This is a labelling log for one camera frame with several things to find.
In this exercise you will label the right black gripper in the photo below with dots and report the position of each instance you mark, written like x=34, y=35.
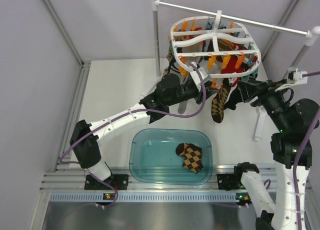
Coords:
x=249, y=89

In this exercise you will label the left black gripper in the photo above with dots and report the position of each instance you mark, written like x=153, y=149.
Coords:
x=208, y=89

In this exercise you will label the brown argyle sock front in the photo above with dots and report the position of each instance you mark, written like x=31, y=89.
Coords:
x=218, y=102

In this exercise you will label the brown argyle sock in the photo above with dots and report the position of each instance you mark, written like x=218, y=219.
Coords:
x=192, y=157
x=218, y=102

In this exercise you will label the white oval clip hanger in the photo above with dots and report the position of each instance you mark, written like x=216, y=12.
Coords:
x=210, y=44

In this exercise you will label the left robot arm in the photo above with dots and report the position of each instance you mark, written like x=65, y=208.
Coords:
x=87, y=138

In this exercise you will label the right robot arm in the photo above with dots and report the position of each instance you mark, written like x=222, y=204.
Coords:
x=292, y=155

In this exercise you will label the black sock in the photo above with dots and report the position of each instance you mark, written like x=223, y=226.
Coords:
x=234, y=99

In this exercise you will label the grey striped sock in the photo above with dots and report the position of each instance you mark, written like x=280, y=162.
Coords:
x=182, y=107
x=171, y=67

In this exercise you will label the red sock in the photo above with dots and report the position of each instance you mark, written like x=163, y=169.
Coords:
x=230, y=68

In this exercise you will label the brown argyle sock back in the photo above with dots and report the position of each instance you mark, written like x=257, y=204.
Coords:
x=192, y=157

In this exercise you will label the teal plastic basin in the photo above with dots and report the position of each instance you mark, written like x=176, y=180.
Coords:
x=153, y=157

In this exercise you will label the white drying rack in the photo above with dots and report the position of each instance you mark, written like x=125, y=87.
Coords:
x=311, y=36

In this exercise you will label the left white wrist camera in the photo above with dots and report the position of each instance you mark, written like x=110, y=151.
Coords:
x=195, y=77

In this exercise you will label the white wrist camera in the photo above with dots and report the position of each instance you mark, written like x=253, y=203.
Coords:
x=195, y=77
x=296, y=77

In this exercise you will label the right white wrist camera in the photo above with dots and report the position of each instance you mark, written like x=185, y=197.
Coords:
x=296, y=77

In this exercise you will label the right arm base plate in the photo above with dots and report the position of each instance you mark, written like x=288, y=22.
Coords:
x=229, y=182

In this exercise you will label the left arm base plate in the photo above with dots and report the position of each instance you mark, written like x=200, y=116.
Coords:
x=117, y=181

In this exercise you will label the perforated cable duct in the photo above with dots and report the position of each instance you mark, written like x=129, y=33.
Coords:
x=150, y=197

